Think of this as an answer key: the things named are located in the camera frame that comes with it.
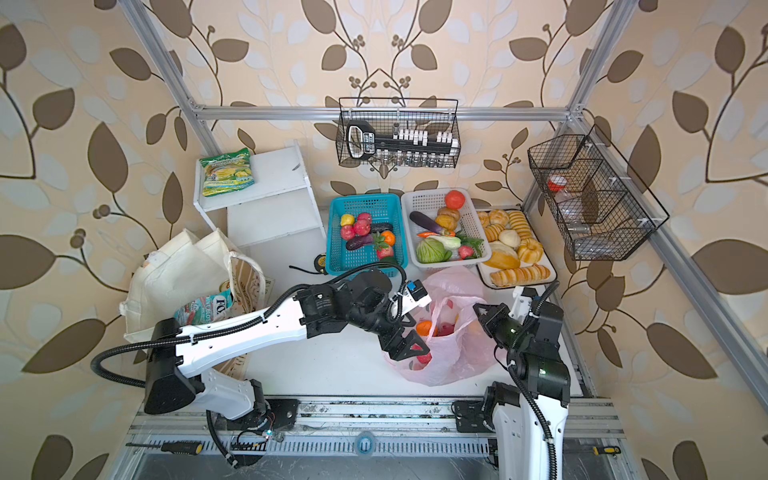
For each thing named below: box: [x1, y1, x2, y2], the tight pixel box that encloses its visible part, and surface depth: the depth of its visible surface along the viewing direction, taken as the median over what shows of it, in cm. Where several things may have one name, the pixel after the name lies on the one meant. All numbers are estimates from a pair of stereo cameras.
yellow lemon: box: [340, 214, 355, 226], surface depth 114 cm
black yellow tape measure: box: [288, 253, 329, 276], surface depth 103 cm
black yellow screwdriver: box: [125, 441, 203, 455], surface depth 70 cm
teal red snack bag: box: [174, 288, 235, 326], surface depth 78 cm
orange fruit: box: [381, 230, 396, 247], surface depth 107 cm
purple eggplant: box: [409, 211, 443, 234], surface depth 114 cm
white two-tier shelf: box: [193, 141, 327, 251], surface depth 87 cm
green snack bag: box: [199, 148, 255, 197], surface depth 82 cm
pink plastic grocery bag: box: [389, 267, 502, 386], surface depth 75 cm
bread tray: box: [476, 207, 558, 290], surface depth 104 cm
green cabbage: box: [416, 237, 452, 263], surface depth 100 cm
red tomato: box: [445, 190, 465, 209], surface depth 114 cm
